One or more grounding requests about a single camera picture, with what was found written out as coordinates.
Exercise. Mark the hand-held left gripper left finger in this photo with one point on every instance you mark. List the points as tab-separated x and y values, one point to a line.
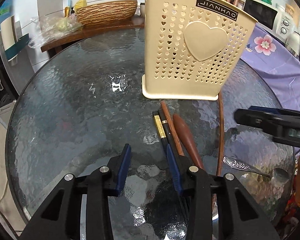
123	170

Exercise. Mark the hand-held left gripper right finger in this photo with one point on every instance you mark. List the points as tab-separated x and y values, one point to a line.
175	172

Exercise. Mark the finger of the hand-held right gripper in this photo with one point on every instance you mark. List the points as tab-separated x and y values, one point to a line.
255	120
277	111

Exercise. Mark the black chopstick gold band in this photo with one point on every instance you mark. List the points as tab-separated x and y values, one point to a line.
166	132
158	127

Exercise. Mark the embossed metal spoon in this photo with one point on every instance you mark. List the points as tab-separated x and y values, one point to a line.
242	166

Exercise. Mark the beige perforated utensil holder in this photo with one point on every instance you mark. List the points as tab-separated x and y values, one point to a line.
190	55

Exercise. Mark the purple floral cloth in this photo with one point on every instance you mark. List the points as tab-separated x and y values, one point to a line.
272	62

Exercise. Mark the white electric kettle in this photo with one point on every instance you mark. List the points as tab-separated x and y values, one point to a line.
293	42

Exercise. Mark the round glass table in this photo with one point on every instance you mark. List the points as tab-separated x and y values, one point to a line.
77	105

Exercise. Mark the white microwave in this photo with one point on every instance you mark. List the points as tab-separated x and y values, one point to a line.
260	12

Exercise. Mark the cream jar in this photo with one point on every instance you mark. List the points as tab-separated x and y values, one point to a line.
290	11

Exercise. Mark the green instant noodle bowl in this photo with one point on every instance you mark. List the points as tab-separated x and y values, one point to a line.
264	2

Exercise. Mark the beige cloth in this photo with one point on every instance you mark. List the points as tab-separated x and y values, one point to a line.
0	155

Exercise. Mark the wooden counter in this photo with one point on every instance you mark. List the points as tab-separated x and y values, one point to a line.
90	33

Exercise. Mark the pale green fruit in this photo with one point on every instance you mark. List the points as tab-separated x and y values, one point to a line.
61	24

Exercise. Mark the wicker pattern basin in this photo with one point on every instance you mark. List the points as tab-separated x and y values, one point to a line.
107	12

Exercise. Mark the clear plastic bags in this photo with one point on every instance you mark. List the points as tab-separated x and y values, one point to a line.
45	30

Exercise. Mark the yellow soap bottle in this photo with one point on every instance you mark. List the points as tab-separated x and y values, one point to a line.
80	3

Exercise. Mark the white cup dispenser tube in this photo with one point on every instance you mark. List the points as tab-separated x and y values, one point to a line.
8	35

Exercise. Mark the blue water bottle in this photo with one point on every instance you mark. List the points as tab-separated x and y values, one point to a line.
2	15

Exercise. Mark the teal wall-mounted holder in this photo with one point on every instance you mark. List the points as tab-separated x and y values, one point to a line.
20	43

